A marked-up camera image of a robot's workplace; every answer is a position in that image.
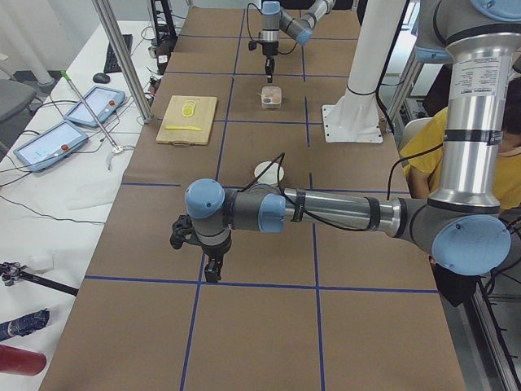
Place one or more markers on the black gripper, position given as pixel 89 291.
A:
pixel 214 254
pixel 269 50

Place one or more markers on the clear plastic egg box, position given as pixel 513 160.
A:
pixel 271 97

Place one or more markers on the wooden cutting board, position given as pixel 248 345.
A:
pixel 205 109

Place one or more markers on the white bowl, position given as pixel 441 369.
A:
pixel 268 173

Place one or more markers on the yellow plastic knife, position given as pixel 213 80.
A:
pixel 183 128

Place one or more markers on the metal rod with green tip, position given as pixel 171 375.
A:
pixel 116 148

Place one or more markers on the black computer mouse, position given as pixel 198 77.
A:
pixel 101 78

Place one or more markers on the far teach pendant tablet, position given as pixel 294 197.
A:
pixel 102 100

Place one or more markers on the teach pendant tablet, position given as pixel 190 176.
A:
pixel 102 100
pixel 50 147

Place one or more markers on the white plastic piece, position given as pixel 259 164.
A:
pixel 42 262

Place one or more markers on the person in yellow shirt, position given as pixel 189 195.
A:
pixel 423 171

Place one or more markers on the folded blue umbrella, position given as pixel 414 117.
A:
pixel 25 325

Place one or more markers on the black tripod stick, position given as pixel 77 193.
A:
pixel 12 272

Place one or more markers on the near teach pendant tablet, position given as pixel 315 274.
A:
pixel 50 147

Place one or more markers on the red cylinder bottle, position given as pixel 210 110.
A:
pixel 21 362

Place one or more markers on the grey office chair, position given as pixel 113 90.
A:
pixel 16 101

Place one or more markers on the white camera pillar with base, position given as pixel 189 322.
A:
pixel 354 118

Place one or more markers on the aluminium frame post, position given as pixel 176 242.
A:
pixel 111 27

